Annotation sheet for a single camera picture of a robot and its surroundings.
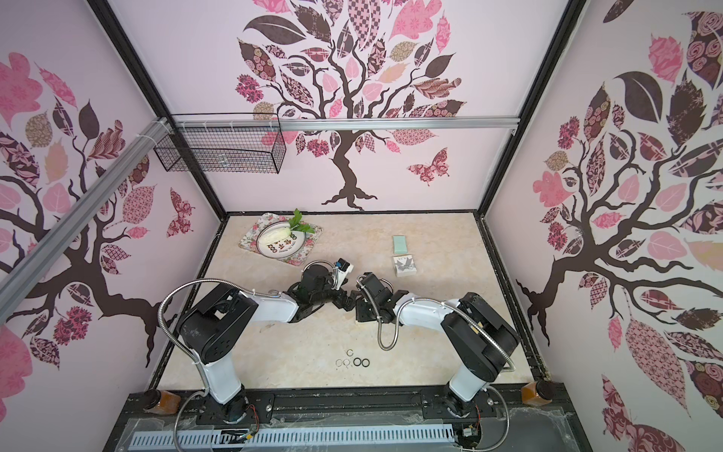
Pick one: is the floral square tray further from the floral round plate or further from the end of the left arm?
the end of the left arm

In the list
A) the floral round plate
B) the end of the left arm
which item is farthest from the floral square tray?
the end of the left arm

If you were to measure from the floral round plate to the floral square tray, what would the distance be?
1 centimetres

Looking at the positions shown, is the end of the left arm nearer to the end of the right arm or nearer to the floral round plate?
the end of the right arm

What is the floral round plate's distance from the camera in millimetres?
1086

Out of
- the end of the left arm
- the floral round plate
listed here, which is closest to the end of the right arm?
the end of the left arm

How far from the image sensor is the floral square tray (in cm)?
106

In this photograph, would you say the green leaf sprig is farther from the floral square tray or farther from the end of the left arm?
the end of the left arm
